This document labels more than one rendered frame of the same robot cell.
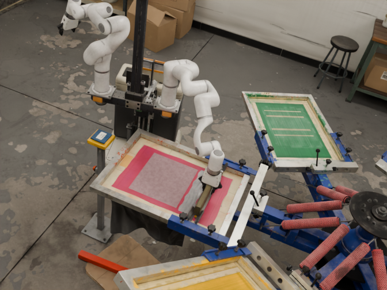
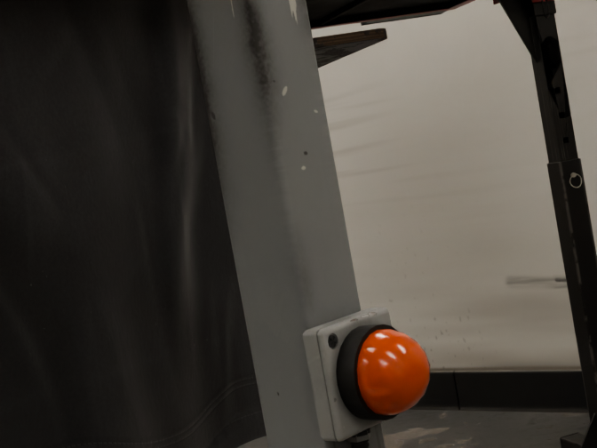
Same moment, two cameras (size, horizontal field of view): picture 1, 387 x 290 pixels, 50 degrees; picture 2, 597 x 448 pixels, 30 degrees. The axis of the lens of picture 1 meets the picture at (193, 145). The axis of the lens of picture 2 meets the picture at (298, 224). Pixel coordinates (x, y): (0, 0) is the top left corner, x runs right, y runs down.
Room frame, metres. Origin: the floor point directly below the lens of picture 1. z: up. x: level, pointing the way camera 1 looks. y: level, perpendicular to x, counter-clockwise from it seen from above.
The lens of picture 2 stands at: (2.39, 0.83, 0.75)
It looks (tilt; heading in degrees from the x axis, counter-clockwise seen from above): 3 degrees down; 208
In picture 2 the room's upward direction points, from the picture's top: 10 degrees counter-clockwise
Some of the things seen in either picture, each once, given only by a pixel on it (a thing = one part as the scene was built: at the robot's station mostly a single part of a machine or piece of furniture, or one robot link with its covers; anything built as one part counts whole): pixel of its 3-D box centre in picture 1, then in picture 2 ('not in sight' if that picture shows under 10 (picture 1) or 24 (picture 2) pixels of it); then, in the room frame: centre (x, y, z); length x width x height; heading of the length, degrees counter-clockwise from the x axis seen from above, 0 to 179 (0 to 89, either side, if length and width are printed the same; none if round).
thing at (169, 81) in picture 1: (173, 72); not in sight; (2.20, 0.21, 1.37); 0.13 x 0.10 x 0.16; 123
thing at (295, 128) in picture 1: (302, 131); not in sight; (2.30, -0.71, 1.05); 1.08 x 0.61 x 0.23; 16
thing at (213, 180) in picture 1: (212, 176); not in sight; (1.63, -0.14, 1.12); 0.10 x 0.07 x 0.11; 76
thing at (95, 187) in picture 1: (174, 180); not in sight; (1.68, 0.06, 0.97); 0.79 x 0.58 x 0.04; 76
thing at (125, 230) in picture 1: (147, 226); not in sight; (1.50, 0.17, 0.74); 0.46 x 0.04 x 0.42; 76
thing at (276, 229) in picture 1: (241, 217); not in sight; (1.58, -0.36, 0.89); 1.24 x 0.06 x 0.06; 76
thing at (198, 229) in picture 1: (194, 231); not in sight; (1.36, -0.10, 0.98); 0.30 x 0.05 x 0.07; 76
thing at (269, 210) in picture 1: (268, 212); not in sight; (1.55, -0.48, 1.02); 0.17 x 0.06 x 0.05; 76
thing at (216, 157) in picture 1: (215, 154); not in sight; (1.67, -0.12, 1.25); 0.15 x 0.10 x 0.11; 32
